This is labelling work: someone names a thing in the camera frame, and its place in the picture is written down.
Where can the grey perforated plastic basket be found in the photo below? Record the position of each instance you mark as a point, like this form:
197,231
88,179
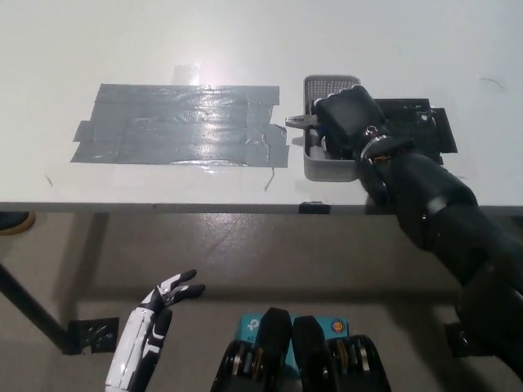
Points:
327,167

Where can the grey vertical table leg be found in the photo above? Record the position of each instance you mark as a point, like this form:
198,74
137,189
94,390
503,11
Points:
96,253

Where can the teal router box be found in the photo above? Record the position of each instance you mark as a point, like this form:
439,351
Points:
250,326

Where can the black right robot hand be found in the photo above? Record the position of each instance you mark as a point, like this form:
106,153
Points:
347,118

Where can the white and black left hand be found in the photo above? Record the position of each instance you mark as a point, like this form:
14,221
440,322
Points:
137,343

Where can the grey duct tape patch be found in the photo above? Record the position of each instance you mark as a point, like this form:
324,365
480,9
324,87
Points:
180,126

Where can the black robot torso blocks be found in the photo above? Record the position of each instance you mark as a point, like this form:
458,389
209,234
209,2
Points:
306,363

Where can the round green and tan object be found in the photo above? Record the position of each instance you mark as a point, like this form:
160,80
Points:
14,224

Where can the small black edge tape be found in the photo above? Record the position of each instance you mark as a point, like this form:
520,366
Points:
314,207

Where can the black diagonal table brace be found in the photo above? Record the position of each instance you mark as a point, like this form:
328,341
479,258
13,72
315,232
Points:
32,306

